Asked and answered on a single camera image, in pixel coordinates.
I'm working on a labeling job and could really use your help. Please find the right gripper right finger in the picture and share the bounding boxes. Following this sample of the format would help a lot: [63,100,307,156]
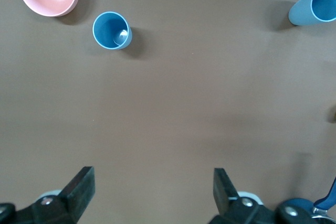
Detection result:
[209,167,276,224]

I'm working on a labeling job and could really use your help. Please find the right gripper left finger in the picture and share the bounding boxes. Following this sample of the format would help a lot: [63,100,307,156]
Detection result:
[15,166,96,224]

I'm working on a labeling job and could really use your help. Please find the blue cup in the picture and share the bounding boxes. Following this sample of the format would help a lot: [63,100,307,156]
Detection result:
[92,11,133,50]

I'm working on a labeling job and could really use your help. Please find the dark blue saucepan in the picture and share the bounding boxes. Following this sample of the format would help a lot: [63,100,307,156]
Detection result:
[285,175,336,224]

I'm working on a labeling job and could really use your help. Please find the blue cup lying sideways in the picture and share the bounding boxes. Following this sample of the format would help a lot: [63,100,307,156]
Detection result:
[288,0,336,27]

